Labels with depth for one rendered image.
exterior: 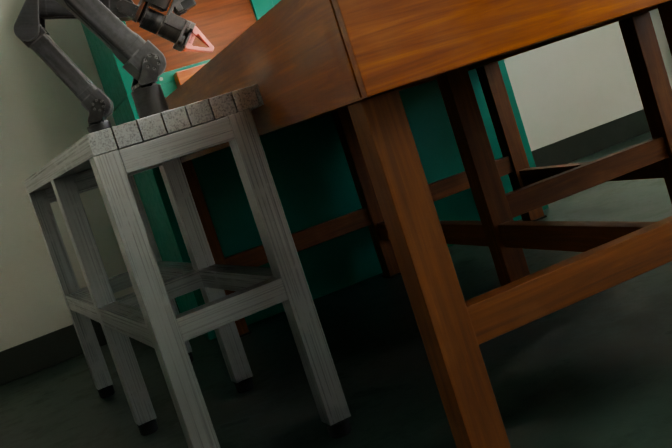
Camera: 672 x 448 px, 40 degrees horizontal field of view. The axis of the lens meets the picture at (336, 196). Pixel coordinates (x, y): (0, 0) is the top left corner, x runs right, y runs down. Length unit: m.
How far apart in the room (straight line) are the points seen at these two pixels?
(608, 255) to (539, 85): 3.20
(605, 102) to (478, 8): 3.58
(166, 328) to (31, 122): 2.20
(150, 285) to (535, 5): 0.78
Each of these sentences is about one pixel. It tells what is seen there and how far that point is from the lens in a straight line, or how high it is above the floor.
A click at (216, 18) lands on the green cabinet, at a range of 3.11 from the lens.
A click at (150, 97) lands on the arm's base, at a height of 0.72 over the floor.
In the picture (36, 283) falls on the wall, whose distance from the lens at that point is 3.70.
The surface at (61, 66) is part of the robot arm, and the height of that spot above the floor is 0.91.
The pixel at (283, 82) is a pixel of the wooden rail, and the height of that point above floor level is 0.65.
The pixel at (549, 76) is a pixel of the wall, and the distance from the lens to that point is 4.68.
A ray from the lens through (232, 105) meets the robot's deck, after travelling 1.67.
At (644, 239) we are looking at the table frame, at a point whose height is 0.24.
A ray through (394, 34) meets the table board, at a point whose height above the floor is 0.65.
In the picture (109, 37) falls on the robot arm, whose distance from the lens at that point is 1.92.
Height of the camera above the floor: 0.57
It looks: 5 degrees down
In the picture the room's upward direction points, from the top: 18 degrees counter-clockwise
